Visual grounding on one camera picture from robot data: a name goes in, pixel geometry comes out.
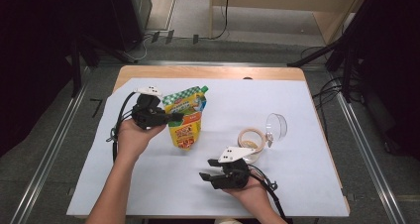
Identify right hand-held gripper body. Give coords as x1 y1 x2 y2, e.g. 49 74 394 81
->
210 146 257 190

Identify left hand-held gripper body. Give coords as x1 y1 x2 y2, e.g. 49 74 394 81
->
131 85 167 131

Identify yellow green spouted pouch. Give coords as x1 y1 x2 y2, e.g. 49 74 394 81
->
161 84 210 151

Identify clear glass jar with lid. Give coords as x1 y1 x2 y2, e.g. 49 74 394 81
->
237 112 288 164

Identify person's right hand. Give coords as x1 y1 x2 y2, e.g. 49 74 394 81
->
222 175 270 212

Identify person's left hand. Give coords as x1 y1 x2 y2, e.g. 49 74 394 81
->
117 118 167 164

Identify white paper sheet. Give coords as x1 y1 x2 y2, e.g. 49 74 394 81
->
66 77 351 218

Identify wooden table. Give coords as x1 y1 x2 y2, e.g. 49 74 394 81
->
73 64 351 218

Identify black metal stand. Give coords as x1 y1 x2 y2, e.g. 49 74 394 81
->
67 35 137 98
286 0 390 103

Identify dark cabinet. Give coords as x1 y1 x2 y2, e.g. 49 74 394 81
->
82 0 153 52

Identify dark curtain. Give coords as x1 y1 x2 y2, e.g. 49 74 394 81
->
356 0 420 163
0 0 83 159

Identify light wooden bench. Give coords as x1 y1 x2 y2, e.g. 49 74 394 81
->
208 0 368 46

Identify left hand-held gripper black cable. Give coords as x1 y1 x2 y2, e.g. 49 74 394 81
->
106 90 138 163

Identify hand-held gripper black cable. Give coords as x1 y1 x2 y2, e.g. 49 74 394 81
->
247 164 293 224
106 90 138 163

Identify right hand-held gripper black cable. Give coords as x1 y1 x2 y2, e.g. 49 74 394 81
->
247 164 293 224

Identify short metal floor rail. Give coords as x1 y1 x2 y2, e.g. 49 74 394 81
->
138 59 288 68

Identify white floor cable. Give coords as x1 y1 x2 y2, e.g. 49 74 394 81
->
127 35 148 61

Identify long metal floor rail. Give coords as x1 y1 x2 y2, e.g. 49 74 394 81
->
9 84 88 224
330 74 407 224

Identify black hanging cable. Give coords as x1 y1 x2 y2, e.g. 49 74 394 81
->
211 0 232 41

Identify black floor cable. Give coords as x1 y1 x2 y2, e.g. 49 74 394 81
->
311 76 345 133

